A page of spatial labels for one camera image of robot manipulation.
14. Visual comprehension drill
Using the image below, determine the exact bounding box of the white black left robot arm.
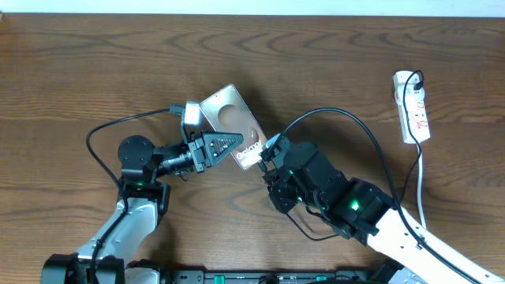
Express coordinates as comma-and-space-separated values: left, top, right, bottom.
40, 131, 244, 283

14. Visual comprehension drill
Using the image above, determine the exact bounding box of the black USB charging cable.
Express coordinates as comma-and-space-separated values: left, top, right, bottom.
258, 69, 425, 242

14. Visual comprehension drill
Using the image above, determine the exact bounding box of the white USB charger adapter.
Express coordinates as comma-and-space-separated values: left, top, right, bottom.
393, 70, 425, 105

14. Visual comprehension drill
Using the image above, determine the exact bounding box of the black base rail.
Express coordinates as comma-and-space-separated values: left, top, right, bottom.
133, 268, 395, 284

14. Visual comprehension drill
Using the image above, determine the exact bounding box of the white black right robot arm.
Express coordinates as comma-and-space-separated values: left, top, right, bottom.
260, 136, 504, 283

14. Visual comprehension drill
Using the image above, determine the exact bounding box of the white power strip cord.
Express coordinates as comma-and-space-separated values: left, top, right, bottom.
416, 142, 428, 230

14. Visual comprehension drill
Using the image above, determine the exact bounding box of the white power strip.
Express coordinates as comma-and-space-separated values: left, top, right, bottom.
392, 70, 432, 144

